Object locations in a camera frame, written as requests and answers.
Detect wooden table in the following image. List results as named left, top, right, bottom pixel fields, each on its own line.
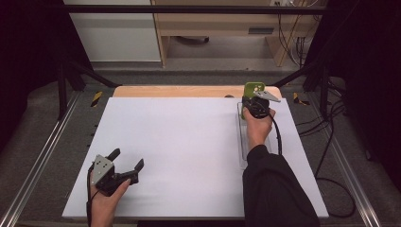
left=112, top=84, right=283, bottom=99

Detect white power strip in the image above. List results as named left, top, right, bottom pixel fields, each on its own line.
left=269, top=0, right=296, bottom=8

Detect white table board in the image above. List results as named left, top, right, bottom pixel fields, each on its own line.
left=61, top=96, right=330, bottom=219

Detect right hand-held gripper cable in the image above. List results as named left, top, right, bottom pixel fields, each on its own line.
left=268, top=113, right=284, bottom=156

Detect white cabinet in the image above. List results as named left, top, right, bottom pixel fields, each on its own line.
left=62, top=0, right=162, bottom=62

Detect aluminium rail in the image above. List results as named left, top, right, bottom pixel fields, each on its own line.
left=0, top=93, right=81, bottom=227
left=326, top=133, right=383, bottom=227

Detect person's left hand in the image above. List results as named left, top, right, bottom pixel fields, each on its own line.
left=90, top=177, right=132, bottom=218

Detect black floor cables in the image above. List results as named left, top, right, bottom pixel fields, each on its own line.
left=295, top=79, right=357, bottom=219

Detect person's right hand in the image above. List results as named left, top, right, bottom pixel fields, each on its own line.
left=242, top=107, right=277, bottom=152

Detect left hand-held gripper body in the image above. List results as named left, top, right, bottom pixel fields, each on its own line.
left=89, top=153, right=140, bottom=198

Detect yellow-handled tool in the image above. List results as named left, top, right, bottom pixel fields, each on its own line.
left=292, top=92, right=311, bottom=107
left=90, top=91, right=104, bottom=108

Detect black frame bar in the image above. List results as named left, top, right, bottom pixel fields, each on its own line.
left=61, top=4, right=329, bottom=15

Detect grey rectangular label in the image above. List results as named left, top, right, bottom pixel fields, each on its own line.
left=248, top=26, right=275, bottom=35

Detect yellow-handled tool right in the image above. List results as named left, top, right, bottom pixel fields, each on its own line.
left=292, top=92, right=311, bottom=107

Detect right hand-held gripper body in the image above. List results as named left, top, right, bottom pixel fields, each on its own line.
left=241, top=90, right=282, bottom=120

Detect black metal stand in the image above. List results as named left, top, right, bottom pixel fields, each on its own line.
left=57, top=59, right=121, bottom=121
left=271, top=59, right=331, bottom=121

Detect yellow-handled tool left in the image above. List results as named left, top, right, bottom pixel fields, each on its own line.
left=90, top=91, right=104, bottom=108

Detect bundle of desk cables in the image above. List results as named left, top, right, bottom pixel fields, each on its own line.
left=276, top=12, right=308, bottom=68

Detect light wooden desk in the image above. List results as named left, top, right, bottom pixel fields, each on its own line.
left=150, top=0, right=320, bottom=68

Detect black curtain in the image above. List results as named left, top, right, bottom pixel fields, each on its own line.
left=0, top=0, right=93, bottom=149
left=304, top=0, right=401, bottom=190

